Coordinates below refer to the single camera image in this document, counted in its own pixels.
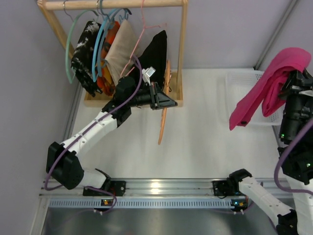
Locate aluminium mounting rail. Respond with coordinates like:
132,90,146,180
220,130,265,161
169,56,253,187
39,178,292,198

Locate orange patterned trousers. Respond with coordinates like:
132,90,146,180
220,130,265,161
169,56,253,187
97,21,120,96

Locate blue hanger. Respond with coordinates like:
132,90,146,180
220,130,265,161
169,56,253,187
98,8,133,76
91,8,121,83

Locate beige trousers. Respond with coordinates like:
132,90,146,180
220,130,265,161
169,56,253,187
105,20,139,86

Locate pink hanger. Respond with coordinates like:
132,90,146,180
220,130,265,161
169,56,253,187
120,0,167,77

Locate green hanger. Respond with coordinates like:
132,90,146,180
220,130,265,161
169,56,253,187
65,9,98,85

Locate slotted cable duct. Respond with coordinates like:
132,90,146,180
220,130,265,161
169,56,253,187
49,198,248,210

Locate black white patterned trousers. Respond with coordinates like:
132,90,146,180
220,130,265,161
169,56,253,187
70,21,102,97

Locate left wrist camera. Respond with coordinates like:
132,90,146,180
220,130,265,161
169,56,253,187
142,67,156,86

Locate white plastic basket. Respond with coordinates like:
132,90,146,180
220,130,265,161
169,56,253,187
225,70,283,126

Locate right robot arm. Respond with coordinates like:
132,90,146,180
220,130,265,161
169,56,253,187
227,70,313,235

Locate wooden clothes rack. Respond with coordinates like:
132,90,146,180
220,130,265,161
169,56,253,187
36,0,188,107

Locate orange hanger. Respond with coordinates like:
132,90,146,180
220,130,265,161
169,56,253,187
158,60,171,145

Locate magenta trousers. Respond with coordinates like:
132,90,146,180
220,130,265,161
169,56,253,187
229,47,312,130

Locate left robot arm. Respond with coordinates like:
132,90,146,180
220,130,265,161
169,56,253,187
46,76,177,189

